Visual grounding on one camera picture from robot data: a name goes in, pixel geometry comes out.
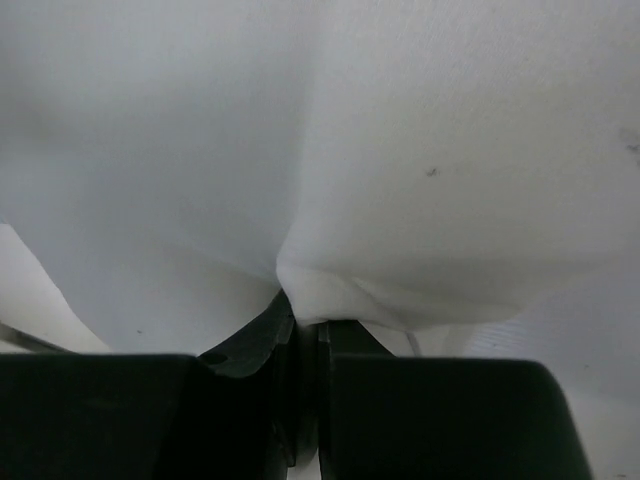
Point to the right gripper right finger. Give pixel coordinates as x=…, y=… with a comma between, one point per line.
x=387, y=417

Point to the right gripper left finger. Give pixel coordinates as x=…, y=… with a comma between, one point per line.
x=219, y=415

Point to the white pillow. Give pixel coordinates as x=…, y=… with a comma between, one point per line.
x=406, y=163

